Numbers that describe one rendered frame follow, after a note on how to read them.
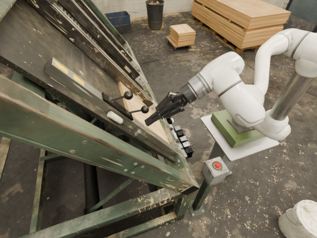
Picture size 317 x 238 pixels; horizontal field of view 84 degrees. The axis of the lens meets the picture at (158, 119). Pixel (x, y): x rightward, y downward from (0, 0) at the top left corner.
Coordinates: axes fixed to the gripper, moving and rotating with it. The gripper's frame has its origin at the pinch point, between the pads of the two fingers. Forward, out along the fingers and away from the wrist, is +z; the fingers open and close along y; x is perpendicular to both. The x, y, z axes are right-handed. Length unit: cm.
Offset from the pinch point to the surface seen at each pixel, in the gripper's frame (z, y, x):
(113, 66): 9, -2, 53
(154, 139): 12.5, 27.4, 10.2
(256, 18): -216, 216, 256
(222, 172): -8, 66, -14
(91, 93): 12.0, -21.5, 10.2
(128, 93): 0.7, -13.3, 6.7
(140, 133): 12.8, 11.0, 6.3
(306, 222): -38, 152, -56
